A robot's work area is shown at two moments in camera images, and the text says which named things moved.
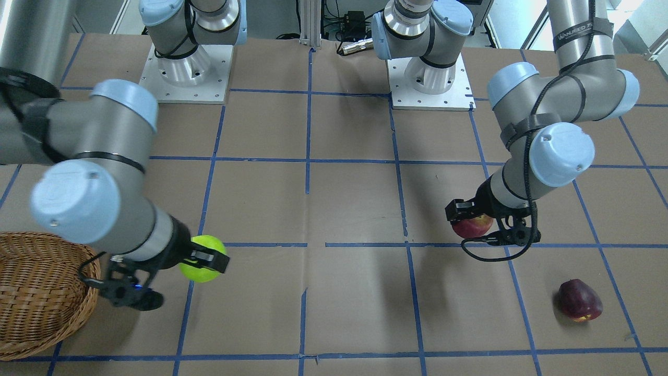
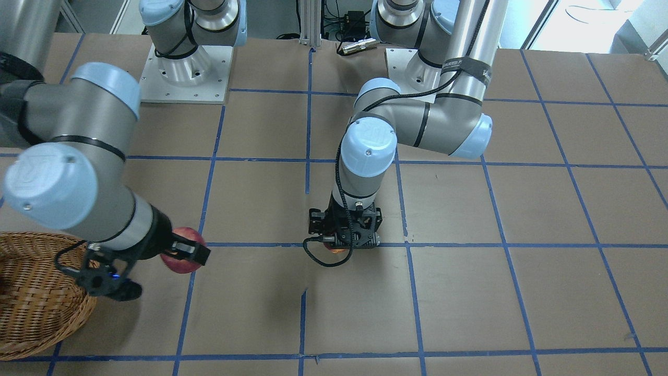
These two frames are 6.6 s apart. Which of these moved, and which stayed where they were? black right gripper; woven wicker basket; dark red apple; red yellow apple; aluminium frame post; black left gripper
Moved: dark red apple; red yellow apple; black left gripper; black right gripper
Stayed: aluminium frame post; woven wicker basket
